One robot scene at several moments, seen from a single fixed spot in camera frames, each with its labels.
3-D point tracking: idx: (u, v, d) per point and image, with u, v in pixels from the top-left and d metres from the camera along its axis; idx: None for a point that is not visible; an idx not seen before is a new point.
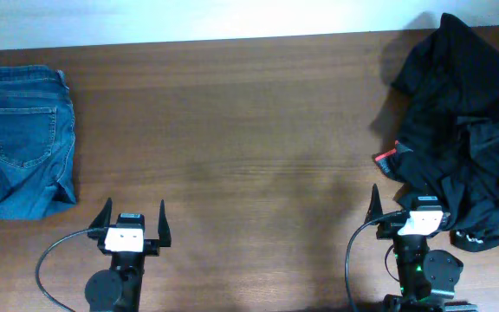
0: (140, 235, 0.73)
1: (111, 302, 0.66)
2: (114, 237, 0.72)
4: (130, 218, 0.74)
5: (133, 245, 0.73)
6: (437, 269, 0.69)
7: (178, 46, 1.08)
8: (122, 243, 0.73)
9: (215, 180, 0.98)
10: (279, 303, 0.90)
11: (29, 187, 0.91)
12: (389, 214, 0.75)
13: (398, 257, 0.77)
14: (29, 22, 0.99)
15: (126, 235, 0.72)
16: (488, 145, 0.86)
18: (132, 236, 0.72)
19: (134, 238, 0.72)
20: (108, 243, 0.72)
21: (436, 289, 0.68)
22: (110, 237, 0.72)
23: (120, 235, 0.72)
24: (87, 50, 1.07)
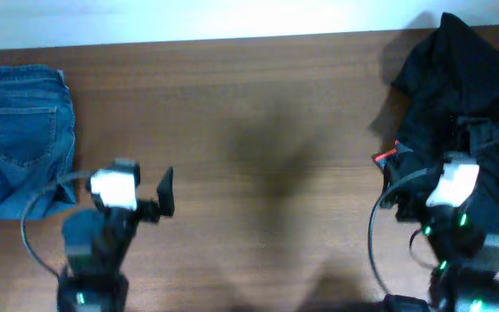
0: (132, 182, 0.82)
1: (91, 237, 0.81)
2: (106, 178, 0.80)
4: (125, 165, 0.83)
5: (124, 192, 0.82)
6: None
7: (178, 45, 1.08)
8: (110, 188, 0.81)
9: (215, 180, 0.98)
10: (279, 302, 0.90)
11: (29, 187, 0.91)
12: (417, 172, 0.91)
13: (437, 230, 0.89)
14: (29, 22, 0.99)
15: (117, 179, 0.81)
16: (489, 145, 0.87)
18: (121, 180, 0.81)
19: (125, 185, 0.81)
20: (97, 185, 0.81)
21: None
22: (101, 178, 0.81)
23: (111, 178, 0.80)
24: (87, 50, 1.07)
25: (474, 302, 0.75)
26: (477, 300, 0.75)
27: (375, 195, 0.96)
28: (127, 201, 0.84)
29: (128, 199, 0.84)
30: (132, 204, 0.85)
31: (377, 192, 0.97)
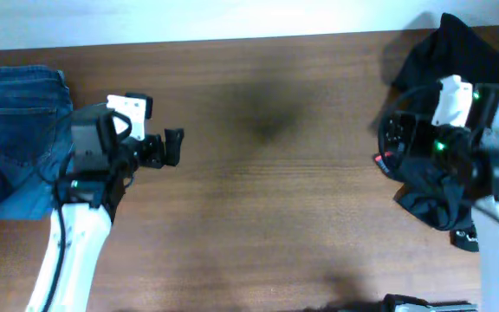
0: (144, 106, 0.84)
1: None
2: (120, 100, 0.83)
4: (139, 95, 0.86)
5: (135, 116, 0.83)
6: None
7: (179, 45, 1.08)
8: (125, 109, 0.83)
9: (216, 180, 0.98)
10: (278, 302, 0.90)
11: (29, 186, 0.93)
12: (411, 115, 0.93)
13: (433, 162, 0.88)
14: (29, 22, 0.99)
15: (129, 101, 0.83)
16: None
18: (133, 104, 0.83)
19: (138, 108, 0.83)
20: (113, 102, 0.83)
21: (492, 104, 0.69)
22: (119, 100, 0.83)
23: (124, 100, 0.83)
24: (87, 50, 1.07)
25: None
26: None
27: (375, 195, 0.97)
28: (136, 130, 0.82)
29: (137, 123, 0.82)
30: (139, 133, 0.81)
31: (377, 192, 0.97)
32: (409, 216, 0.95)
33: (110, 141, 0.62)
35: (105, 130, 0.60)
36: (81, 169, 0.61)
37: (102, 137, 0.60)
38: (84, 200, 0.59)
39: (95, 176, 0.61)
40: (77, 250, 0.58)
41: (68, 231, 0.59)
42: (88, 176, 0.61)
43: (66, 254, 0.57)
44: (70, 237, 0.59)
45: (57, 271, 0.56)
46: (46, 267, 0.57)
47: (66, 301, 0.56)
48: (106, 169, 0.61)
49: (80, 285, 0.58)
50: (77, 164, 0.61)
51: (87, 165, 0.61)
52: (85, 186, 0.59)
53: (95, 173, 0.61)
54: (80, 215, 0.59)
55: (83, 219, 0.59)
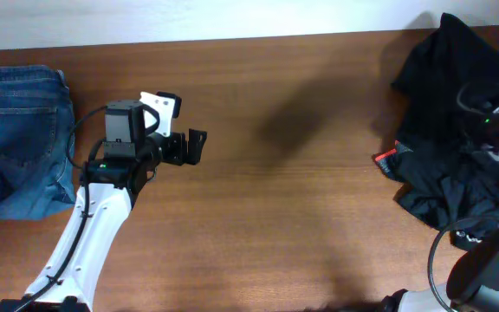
0: (172, 106, 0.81)
1: (127, 144, 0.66)
2: (151, 100, 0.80)
4: (169, 94, 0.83)
5: (165, 118, 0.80)
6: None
7: (179, 45, 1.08)
8: (155, 107, 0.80)
9: (215, 180, 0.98)
10: (279, 303, 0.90)
11: (29, 187, 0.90)
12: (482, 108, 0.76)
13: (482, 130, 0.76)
14: (29, 22, 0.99)
15: (160, 100, 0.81)
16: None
18: (164, 102, 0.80)
19: (166, 107, 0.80)
20: (143, 100, 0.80)
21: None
22: (149, 97, 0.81)
23: (155, 100, 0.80)
24: (87, 50, 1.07)
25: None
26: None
27: (376, 195, 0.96)
28: (164, 126, 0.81)
29: (164, 123, 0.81)
30: (165, 129, 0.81)
31: (377, 193, 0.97)
32: (410, 217, 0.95)
33: (139, 133, 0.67)
35: (135, 126, 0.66)
36: (112, 155, 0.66)
37: (131, 126, 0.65)
38: (110, 180, 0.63)
39: (121, 163, 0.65)
40: (100, 220, 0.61)
41: (92, 204, 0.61)
42: (115, 161, 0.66)
43: (88, 224, 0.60)
44: (93, 209, 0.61)
45: (79, 235, 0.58)
46: (68, 234, 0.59)
47: (81, 266, 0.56)
48: (132, 157, 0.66)
49: (94, 256, 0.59)
50: (106, 151, 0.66)
51: (114, 151, 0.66)
52: (107, 172, 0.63)
53: (122, 163, 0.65)
54: (105, 192, 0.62)
55: (107, 194, 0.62)
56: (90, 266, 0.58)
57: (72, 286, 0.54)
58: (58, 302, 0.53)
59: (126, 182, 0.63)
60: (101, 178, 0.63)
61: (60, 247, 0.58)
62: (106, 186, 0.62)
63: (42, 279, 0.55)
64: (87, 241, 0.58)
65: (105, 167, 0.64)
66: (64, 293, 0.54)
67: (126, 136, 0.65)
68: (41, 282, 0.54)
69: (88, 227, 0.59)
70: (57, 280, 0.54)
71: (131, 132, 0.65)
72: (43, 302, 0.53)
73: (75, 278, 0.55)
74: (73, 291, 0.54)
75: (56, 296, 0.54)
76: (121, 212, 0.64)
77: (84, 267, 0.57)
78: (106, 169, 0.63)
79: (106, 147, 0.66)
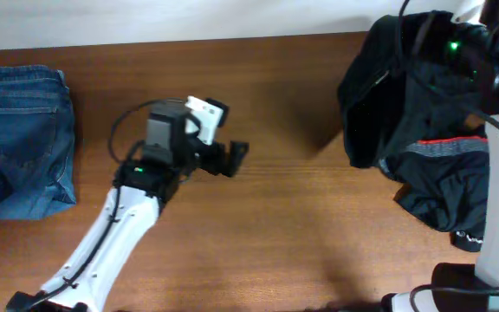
0: (218, 118, 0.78)
1: (164, 152, 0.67)
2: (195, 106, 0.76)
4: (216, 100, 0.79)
5: (207, 127, 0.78)
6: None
7: (180, 44, 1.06)
8: (200, 113, 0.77)
9: (215, 180, 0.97)
10: (279, 302, 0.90)
11: (29, 188, 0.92)
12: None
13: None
14: (29, 22, 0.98)
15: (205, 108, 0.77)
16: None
18: (210, 111, 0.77)
19: (212, 116, 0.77)
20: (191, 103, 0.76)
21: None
22: (197, 101, 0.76)
23: (201, 107, 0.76)
24: (86, 49, 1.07)
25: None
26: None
27: (375, 195, 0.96)
28: (204, 134, 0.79)
29: (206, 133, 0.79)
30: (206, 137, 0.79)
31: (376, 193, 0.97)
32: (409, 217, 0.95)
33: (178, 142, 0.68)
35: (177, 135, 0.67)
36: (148, 158, 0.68)
37: (172, 136, 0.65)
38: (143, 187, 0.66)
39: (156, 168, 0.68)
40: (126, 227, 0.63)
41: (120, 210, 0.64)
42: (152, 165, 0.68)
43: (113, 228, 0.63)
44: (121, 214, 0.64)
45: (101, 240, 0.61)
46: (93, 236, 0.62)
47: (97, 273, 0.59)
48: (167, 165, 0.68)
49: (112, 263, 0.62)
50: (144, 152, 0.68)
51: (152, 155, 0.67)
52: (141, 178, 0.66)
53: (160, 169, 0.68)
54: (135, 199, 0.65)
55: (138, 202, 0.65)
56: (106, 273, 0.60)
57: (85, 291, 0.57)
58: (69, 306, 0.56)
59: (156, 191, 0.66)
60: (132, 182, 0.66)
61: (82, 247, 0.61)
62: (139, 194, 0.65)
63: (58, 278, 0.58)
64: (108, 247, 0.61)
65: (139, 172, 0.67)
66: (76, 296, 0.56)
67: (165, 145, 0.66)
68: (56, 282, 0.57)
69: (113, 232, 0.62)
70: (72, 283, 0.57)
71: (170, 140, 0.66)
72: (57, 302, 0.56)
73: (90, 284, 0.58)
74: (86, 296, 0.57)
75: (68, 300, 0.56)
76: (145, 221, 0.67)
77: (100, 273, 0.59)
78: (143, 174, 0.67)
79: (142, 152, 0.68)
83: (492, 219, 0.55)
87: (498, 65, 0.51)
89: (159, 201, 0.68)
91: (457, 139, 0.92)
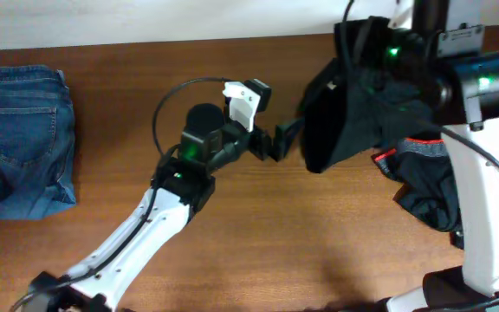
0: (256, 103, 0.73)
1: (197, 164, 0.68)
2: (234, 90, 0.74)
4: (258, 85, 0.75)
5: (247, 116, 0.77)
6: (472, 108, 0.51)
7: (182, 44, 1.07)
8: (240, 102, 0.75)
9: (216, 180, 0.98)
10: (279, 303, 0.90)
11: (29, 188, 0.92)
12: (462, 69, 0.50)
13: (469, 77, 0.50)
14: (31, 20, 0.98)
15: (245, 94, 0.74)
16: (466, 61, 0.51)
18: (249, 98, 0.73)
19: (251, 102, 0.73)
20: (228, 89, 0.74)
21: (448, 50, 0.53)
22: (236, 88, 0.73)
23: (240, 93, 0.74)
24: (87, 49, 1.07)
25: (479, 79, 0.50)
26: (485, 74, 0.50)
27: (375, 195, 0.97)
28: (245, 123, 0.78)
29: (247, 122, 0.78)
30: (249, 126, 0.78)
31: (376, 193, 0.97)
32: (409, 217, 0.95)
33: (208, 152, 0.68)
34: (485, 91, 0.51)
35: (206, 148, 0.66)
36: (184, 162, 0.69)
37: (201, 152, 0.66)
38: (178, 193, 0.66)
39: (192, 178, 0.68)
40: (157, 228, 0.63)
41: (155, 211, 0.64)
42: (190, 173, 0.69)
43: (145, 227, 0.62)
44: (154, 215, 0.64)
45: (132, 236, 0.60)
46: (123, 231, 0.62)
47: (120, 268, 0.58)
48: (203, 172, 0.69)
49: (137, 262, 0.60)
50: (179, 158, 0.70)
51: (190, 165, 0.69)
52: (179, 185, 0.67)
53: (196, 182, 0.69)
54: (169, 203, 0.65)
55: (173, 207, 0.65)
56: (130, 269, 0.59)
57: (106, 283, 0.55)
58: (90, 295, 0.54)
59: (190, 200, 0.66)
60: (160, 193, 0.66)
61: (112, 240, 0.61)
62: (173, 198, 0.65)
63: (82, 267, 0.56)
64: (135, 244, 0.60)
65: (179, 178, 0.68)
66: (98, 285, 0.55)
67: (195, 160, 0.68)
68: (82, 269, 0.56)
69: (144, 230, 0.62)
70: (96, 273, 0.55)
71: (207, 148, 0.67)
72: (79, 291, 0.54)
73: (113, 278, 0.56)
74: (106, 289, 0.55)
75: (87, 288, 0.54)
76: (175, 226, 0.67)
77: (124, 269, 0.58)
78: (179, 180, 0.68)
79: (182, 158, 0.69)
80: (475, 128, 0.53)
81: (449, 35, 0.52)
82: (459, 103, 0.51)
83: (470, 230, 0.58)
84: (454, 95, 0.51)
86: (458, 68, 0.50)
87: (441, 76, 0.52)
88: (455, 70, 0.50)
89: (191, 210, 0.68)
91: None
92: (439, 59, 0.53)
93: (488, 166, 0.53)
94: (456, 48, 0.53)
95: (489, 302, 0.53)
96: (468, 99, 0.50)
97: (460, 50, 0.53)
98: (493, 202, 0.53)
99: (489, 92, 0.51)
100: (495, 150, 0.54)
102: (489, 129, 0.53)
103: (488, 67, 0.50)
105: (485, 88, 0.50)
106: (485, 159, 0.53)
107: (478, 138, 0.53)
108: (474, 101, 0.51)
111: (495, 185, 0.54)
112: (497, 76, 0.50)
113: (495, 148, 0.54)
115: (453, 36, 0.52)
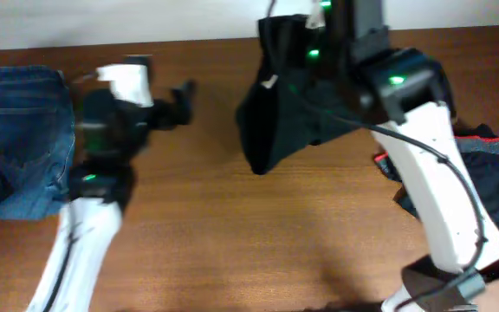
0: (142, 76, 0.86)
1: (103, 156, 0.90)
2: (117, 70, 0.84)
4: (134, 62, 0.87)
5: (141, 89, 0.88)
6: (394, 109, 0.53)
7: (182, 45, 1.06)
8: (131, 78, 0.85)
9: (216, 181, 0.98)
10: (279, 303, 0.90)
11: (29, 188, 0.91)
12: (378, 74, 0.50)
13: (386, 81, 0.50)
14: (27, 22, 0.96)
15: (130, 69, 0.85)
16: (376, 60, 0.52)
18: (132, 72, 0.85)
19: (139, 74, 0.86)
20: (108, 73, 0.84)
21: (360, 55, 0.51)
22: (119, 67, 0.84)
23: (126, 70, 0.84)
24: (86, 49, 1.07)
25: (393, 80, 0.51)
26: (398, 71, 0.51)
27: (375, 196, 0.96)
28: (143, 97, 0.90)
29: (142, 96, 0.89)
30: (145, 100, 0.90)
31: (376, 194, 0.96)
32: (410, 217, 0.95)
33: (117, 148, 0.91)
34: (400, 87, 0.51)
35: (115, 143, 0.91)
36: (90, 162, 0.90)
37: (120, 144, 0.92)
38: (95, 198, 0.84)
39: (109, 171, 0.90)
40: (82, 245, 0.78)
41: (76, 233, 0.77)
42: (93, 167, 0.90)
43: (72, 249, 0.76)
44: (77, 235, 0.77)
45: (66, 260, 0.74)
46: (56, 257, 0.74)
47: (67, 301, 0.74)
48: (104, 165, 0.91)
49: (74, 296, 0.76)
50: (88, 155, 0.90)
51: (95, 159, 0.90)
52: (88, 185, 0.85)
53: (102, 172, 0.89)
54: (83, 222, 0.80)
55: (92, 220, 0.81)
56: (71, 303, 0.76)
57: None
58: None
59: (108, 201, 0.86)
60: (85, 194, 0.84)
61: (51, 269, 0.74)
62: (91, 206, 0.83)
63: (39, 307, 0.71)
64: (72, 267, 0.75)
65: (87, 180, 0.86)
66: None
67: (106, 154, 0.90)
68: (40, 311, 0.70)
69: (70, 253, 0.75)
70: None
71: (99, 146, 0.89)
72: None
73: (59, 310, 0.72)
74: None
75: None
76: (96, 239, 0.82)
77: (68, 301, 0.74)
78: (90, 180, 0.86)
79: (88, 154, 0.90)
80: (400, 123, 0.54)
81: (359, 42, 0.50)
82: (380, 106, 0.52)
83: (425, 218, 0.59)
84: (377, 100, 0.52)
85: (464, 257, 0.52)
86: (374, 75, 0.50)
87: (361, 86, 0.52)
88: (372, 79, 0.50)
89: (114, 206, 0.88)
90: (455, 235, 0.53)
91: (458, 139, 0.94)
92: (359, 67, 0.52)
93: (422, 154, 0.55)
94: (369, 50, 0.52)
95: (453, 282, 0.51)
96: (389, 100, 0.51)
97: (372, 53, 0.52)
98: (436, 184, 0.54)
99: (405, 89, 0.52)
100: (421, 136, 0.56)
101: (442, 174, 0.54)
102: (415, 118, 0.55)
103: (398, 62, 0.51)
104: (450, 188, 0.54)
105: (400, 86, 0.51)
106: (418, 148, 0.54)
107: (405, 128, 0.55)
108: (395, 100, 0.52)
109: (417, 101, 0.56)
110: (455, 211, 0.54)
111: (435, 169, 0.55)
112: (410, 74, 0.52)
113: (422, 136, 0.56)
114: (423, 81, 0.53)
115: (365, 42, 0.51)
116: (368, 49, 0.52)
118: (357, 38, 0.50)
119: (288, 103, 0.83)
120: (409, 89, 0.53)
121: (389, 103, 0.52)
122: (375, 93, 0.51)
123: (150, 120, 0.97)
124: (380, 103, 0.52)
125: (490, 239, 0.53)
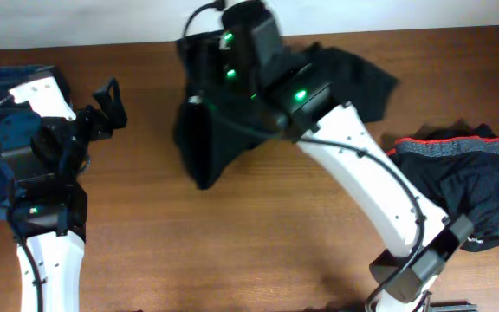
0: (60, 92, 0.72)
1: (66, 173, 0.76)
2: (33, 96, 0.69)
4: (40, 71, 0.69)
5: (55, 103, 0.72)
6: (301, 117, 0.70)
7: None
8: (46, 94, 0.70)
9: (217, 180, 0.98)
10: (278, 303, 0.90)
11: None
12: (283, 94, 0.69)
13: (289, 97, 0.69)
14: (31, 22, 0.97)
15: (39, 87, 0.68)
16: (280, 81, 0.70)
18: (44, 87, 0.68)
19: (51, 89, 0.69)
20: (18, 97, 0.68)
21: (267, 80, 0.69)
22: (23, 87, 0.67)
23: (32, 89, 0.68)
24: (88, 48, 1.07)
25: (296, 94, 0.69)
26: (301, 90, 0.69)
27: None
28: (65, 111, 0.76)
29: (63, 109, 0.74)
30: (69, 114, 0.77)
31: None
32: None
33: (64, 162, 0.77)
34: (303, 100, 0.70)
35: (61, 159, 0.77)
36: (32, 185, 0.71)
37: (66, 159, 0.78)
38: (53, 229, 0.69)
39: (56, 198, 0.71)
40: (51, 282, 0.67)
41: (41, 267, 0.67)
42: (37, 194, 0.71)
43: (45, 288, 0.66)
44: (44, 272, 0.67)
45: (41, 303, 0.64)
46: (29, 306, 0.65)
47: None
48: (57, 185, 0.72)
49: None
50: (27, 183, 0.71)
51: (39, 186, 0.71)
52: (39, 217, 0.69)
53: (53, 197, 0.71)
54: (44, 251, 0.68)
55: (52, 251, 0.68)
56: None
57: None
58: None
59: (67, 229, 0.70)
60: (36, 224, 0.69)
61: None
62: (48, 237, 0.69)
63: None
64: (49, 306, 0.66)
65: (35, 213, 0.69)
66: None
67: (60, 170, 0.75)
68: None
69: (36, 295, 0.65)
70: None
71: (31, 169, 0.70)
72: None
73: None
74: None
75: None
76: (57, 273, 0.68)
77: None
78: (39, 210, 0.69)
79: (23, 182, 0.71)
80: (315, 130, 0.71)
81: (263, 69, 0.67)
82: (293, 117, 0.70)
83: (372, 206, 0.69)
84: (288, 117, 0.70)
85: (410, 238, 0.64)
86: (281, 97, 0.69)
87: (273, 104, 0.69)
88: (281, 100, 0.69)
89: (74, 234, 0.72)
90: (395, 218, 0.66)
91: (457, 139, 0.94)
92: (268, 89, 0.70)
93: (341, 153, 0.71)
94: (274, 73, 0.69)
95: (407, 268, 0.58)
96: (297, 115, 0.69)
97: (279, 75, 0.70)
98: (360, 173, 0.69)
99: (307, 100, 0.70)
100: (341, 136, 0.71)
101: (364, 166, 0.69)
102: (328, 123, 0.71)
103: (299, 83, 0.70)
104: (373, 176, 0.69)
105: (304, 97, 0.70)
106: (338, 148, 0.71)
107: (328, 133, 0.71)
108: (302, 113, 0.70)
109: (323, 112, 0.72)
110: (380, 194, 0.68)
111: (356, 163, 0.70)
112: (308, 89, 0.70)
113: (340, 136, 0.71)
114: (324, 94, 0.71)
115: (268, 66, 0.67)
116: (270, 74, 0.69)
118: (262, 66, 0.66)
119: (226, 113, 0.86)
120: (308, 97, 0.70)
121: (297, 113, 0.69)
122: (283, 108, 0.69)
123: (81, 133, 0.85)
124: (291, 115, 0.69)
125: (431, 216, 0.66)
